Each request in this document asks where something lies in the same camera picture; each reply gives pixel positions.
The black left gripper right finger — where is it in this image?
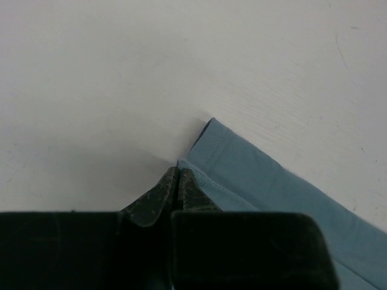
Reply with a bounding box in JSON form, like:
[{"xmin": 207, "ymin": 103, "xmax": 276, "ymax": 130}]
[{"xmin": 178, "ymin": 169, "xmax": 221, "ymax": 212}]

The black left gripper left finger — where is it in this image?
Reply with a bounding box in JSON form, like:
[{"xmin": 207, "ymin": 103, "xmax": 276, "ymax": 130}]
[{"xmin": 121, "ymin": 167, "xmax": 179, "ymax": 227}]

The blue t shirt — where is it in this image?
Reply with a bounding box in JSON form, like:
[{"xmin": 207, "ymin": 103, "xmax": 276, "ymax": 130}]
[{"xmin": 177, "ymin": 119, "xmax": 386, "ymax": 289}]

